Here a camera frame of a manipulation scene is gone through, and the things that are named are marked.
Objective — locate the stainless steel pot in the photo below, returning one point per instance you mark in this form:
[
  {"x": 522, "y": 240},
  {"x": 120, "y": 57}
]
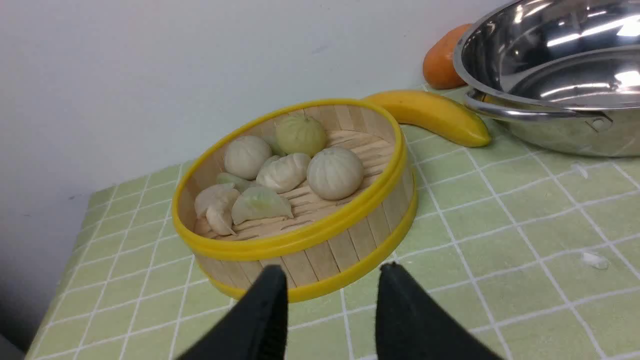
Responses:
[{"x": 559, "y": 74}]

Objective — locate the small green dumpling behind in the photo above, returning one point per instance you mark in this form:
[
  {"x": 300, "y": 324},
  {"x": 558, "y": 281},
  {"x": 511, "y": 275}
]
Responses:
[{"x": 238, "y": 183}]

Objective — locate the orange fruit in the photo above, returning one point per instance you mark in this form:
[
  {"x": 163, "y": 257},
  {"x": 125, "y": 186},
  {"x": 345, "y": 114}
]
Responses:
[{"x": 438, "y": 64}]

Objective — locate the white round bun right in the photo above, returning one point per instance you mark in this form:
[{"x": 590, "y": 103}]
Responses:
[{"x": 335, "y": 173}]

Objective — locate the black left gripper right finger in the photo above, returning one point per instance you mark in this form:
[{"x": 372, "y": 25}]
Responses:
[{"x": 411, "y": 325}]

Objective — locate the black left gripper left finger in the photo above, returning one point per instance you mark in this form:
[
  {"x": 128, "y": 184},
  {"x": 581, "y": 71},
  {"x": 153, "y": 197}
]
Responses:
[{"x": 256, "y": 328}]

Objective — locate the white dumpling left front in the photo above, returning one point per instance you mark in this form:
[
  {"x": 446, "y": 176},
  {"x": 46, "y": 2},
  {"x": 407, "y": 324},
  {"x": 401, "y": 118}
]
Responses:
[{"x": 215, "y": 204}]

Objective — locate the green checkered tablecloth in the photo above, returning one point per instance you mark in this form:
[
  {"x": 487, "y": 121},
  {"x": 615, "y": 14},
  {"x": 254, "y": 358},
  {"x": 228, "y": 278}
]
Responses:
[{"x": 535, "y": 252}]

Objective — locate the greenish round bun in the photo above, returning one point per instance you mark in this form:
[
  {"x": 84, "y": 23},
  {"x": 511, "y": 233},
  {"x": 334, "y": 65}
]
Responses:
[{"x": 300, "y": 134}]

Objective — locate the white round bun left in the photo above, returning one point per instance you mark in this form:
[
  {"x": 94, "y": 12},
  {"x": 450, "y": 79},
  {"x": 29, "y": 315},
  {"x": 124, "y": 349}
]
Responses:
[{"x": 245, "y": 156}]

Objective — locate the yellow banana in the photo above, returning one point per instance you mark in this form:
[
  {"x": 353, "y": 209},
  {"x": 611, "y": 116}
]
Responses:
[{"x": 435, "y": 113}]

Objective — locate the bamboo steamer basket yellow rim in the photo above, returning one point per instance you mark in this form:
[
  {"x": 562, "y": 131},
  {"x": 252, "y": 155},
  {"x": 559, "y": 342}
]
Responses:
[{"x": 327, "y": 245}]

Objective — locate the white pleated dumpling centre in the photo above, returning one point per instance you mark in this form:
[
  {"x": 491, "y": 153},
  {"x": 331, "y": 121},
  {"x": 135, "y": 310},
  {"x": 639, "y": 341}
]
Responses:
[{"x": 284, "y": 174}]

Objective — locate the greenish dumpling front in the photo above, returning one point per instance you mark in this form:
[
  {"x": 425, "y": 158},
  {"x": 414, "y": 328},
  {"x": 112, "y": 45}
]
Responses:
[{"x": 257, "y": 203}]

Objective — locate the white round bun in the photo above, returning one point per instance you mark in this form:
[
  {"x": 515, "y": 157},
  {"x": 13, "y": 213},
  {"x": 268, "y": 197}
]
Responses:
[
  {"x": 335, "y": 173},
  {"x": 245, "y": 156}
]

